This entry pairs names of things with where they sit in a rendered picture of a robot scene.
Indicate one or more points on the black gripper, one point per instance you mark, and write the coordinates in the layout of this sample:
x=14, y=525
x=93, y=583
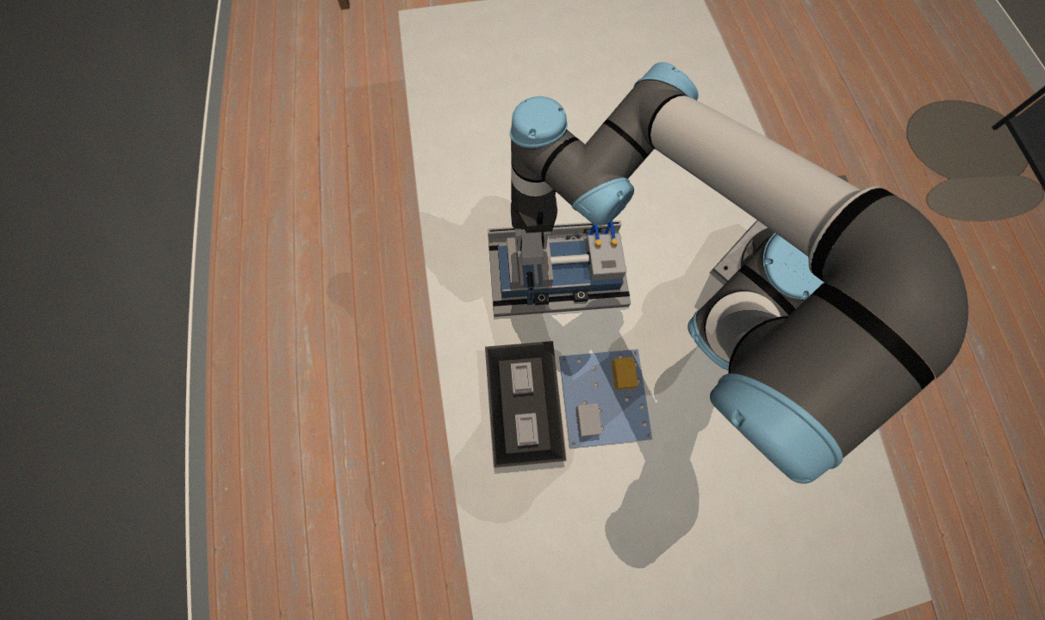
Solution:
x=531, y=203

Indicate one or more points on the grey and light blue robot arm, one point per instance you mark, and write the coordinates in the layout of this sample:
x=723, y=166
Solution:
x=809, y=390

